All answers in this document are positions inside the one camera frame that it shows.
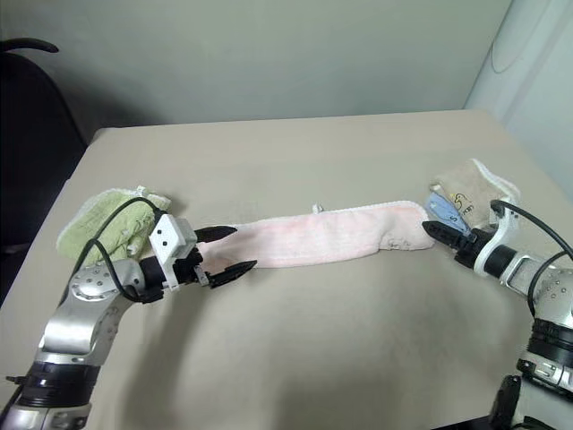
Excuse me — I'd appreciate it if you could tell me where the pink towel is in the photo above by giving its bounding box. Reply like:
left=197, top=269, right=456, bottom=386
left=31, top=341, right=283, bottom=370
left=194, top=199, right=434, bottom=271

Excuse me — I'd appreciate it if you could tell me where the light blue towel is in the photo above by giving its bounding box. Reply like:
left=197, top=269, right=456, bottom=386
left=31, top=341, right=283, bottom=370
left=423, top=192, right=472, bottom=232

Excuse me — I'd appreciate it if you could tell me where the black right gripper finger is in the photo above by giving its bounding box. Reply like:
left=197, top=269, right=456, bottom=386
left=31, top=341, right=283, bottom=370
left=425, top=229, right=474, bottom=250
left=422, top=219, right=469, bottom=237

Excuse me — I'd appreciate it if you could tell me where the white rounded appliance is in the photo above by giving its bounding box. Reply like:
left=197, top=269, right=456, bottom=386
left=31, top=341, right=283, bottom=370
left=464, top=0, right=573, bottom=153

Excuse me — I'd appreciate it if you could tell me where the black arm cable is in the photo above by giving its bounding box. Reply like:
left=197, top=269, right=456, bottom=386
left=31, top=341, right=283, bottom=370
left=70, top=197, right=164, bottom=303
left=489, top=200, right=573, bottom=317

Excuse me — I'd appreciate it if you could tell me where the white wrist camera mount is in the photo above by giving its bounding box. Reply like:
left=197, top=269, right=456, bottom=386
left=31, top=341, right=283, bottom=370
left=148, top=213, right=199, bottom=290
left=472, top=206, right=521, bottom=275

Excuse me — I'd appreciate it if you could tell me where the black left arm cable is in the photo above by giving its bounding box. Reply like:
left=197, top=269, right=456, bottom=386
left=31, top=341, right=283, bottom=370
left=70, top=197, right=164, bottom=303

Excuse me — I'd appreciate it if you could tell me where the beige towel with duck print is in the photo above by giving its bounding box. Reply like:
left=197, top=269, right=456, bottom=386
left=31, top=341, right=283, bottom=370
left=428, top=158, right=522, bottom=232

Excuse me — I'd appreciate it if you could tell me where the green towel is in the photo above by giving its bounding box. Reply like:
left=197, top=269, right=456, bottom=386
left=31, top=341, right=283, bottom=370
left=56, top=185, right=173, bottom=266

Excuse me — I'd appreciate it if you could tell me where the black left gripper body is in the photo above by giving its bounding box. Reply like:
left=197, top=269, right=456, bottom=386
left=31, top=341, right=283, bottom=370
left=171, top=247, right=212, bottom=288

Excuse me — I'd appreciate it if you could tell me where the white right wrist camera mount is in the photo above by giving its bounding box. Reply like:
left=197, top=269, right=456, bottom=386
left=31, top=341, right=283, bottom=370
left=472, top=206, right=521, bottom=275

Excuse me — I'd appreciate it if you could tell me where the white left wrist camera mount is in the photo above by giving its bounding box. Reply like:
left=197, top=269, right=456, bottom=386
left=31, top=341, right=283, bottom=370
left=148, top=213, right=199, bottom=290

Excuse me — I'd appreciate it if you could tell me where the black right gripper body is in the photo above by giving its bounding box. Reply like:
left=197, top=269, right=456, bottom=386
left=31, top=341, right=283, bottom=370
left=453, top=233, right=483, bottom=270

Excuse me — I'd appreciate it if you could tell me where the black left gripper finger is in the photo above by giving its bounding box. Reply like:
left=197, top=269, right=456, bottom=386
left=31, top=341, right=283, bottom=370
left=208, top=259, right=259, bottom=288
left=194, top=225, right=238, bottom=244

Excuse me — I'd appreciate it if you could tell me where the black chair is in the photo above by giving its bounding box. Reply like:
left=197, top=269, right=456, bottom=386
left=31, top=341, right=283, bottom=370
left=0, top=38, right=89, bottom=310

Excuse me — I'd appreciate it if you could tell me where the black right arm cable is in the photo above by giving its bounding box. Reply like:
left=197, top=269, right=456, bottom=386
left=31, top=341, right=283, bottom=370
left=489, top=200, right=573, bottom=317

